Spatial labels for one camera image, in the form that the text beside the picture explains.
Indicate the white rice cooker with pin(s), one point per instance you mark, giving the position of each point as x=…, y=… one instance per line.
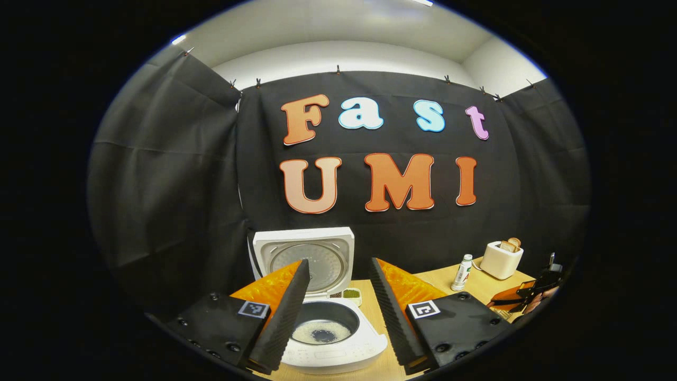
x=344, y=357

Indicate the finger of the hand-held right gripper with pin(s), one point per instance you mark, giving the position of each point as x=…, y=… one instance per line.
x=508, y=296

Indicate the white rice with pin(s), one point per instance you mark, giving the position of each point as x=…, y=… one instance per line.
x=304, y=333

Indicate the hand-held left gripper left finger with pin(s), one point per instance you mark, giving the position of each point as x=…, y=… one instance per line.
x=285, y=317

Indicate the black backdrop cloth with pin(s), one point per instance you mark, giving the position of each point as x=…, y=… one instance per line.
x=158, y=185

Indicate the toast slice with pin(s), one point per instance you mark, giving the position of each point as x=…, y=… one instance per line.
x=508, y=246
x=515, y=243

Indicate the white sectioned condiment dish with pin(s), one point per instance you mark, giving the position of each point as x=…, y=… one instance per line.
x=351, y=293

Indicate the ceiling light panel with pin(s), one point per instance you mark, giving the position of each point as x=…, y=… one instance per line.
x=423, y=2
x=178, y=39

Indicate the white drink bottle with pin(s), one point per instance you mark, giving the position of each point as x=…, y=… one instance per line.
x=461, y=275

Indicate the white toaster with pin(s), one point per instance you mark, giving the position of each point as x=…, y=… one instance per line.
x=500, y=264

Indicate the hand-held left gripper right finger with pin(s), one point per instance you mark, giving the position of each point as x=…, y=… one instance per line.
x=394, y=317

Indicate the row of black cloth clips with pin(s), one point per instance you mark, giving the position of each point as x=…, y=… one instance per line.
x=338, y=70

